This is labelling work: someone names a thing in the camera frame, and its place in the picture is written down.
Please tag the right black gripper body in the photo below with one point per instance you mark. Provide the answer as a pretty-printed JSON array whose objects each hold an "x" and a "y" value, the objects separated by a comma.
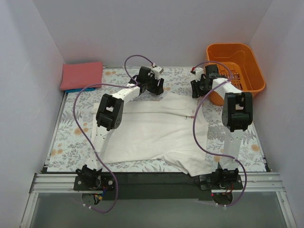
[{"x": 196, "y": 87}]

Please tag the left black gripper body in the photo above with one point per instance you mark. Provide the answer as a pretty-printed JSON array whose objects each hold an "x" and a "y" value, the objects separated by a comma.
[{"x": 156, "y": 83}]

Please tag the white t shirt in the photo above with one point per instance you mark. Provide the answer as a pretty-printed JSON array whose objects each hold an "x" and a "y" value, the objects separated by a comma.
[{"x": 165, "y": 130}]

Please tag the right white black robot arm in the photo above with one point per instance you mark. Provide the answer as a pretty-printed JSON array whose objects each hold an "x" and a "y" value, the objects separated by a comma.
[{"x": 237, "y": 116}]

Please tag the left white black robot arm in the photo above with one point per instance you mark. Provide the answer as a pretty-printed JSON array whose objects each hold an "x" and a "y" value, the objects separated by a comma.
[{"x": 109, "y": 116}]

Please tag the floral patterned table mat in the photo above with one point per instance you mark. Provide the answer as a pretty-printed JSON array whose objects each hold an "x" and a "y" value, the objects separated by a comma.
[{"x": 71, "y": 149}]

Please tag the orange plastic basket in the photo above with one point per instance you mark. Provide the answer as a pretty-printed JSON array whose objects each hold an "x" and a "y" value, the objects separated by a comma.
[{"x": 240, "y": 60}]

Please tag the folded blue t shirt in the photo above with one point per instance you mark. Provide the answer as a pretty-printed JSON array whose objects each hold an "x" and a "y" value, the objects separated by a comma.
[{"x": 79, "y": 89}]

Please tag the folded red t shirt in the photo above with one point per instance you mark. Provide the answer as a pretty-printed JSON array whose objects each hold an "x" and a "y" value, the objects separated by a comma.
[{"x": 78, "y": 76}]

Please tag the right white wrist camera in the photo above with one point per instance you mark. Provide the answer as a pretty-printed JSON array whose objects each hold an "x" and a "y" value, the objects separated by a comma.
[{"x": 197, "y": 71}]

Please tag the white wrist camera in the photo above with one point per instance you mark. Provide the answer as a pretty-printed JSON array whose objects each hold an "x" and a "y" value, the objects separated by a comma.
[
  {"x": 197, "y": 71},
  {"x": 157, "y": 71}
]

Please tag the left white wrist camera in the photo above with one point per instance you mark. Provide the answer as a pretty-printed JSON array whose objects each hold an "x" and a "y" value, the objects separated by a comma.
[{"x": 157, "y": 71}]

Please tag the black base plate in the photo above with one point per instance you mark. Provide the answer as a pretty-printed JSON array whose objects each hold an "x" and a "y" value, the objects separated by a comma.
[{"x": 202, "y": 192}]

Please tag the aluminium mounting rail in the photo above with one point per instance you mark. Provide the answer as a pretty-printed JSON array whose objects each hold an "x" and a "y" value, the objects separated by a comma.
[{"x": 64, "y": 183}]

